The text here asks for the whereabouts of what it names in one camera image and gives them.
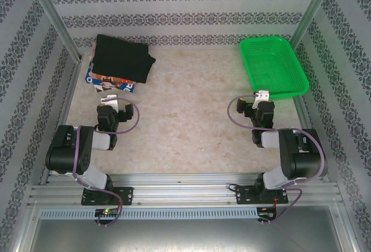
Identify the black t-shirt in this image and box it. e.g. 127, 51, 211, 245
92, 34, 157, 85

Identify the blue folded printed t-shirt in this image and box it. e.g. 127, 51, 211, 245
83, 60, 136, 93

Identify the pink folded printed t-shirt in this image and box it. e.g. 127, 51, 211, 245
89, 41, 137, 84

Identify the green plastic basket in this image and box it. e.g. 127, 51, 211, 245
239, 36, 310, 102

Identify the grey metal sheet panel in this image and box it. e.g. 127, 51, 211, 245
17, 217, 357, 252

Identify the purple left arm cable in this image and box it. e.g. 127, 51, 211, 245
72, 97, 141, 227

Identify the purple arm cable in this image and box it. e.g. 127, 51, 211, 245
227, 97, 325, 227
72, 97, 141, 227

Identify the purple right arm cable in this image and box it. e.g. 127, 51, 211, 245
227, 97, 325, 227

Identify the aluminium side rail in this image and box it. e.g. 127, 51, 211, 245
294, 98, 313, 132
40, 60, 83, 185

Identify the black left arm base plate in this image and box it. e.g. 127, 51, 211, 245
81, 187, 134, 206

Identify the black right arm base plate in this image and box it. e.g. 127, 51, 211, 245
235, 185, 289, 205

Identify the aluminium mounting rail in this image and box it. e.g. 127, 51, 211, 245
27, 172, 341, 206

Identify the slotted grey cable duct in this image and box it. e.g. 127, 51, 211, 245
39, 207, 259, 220

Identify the aluminium frame post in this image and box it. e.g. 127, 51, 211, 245
23, 0, 83, 63
288, 0, 339, 52

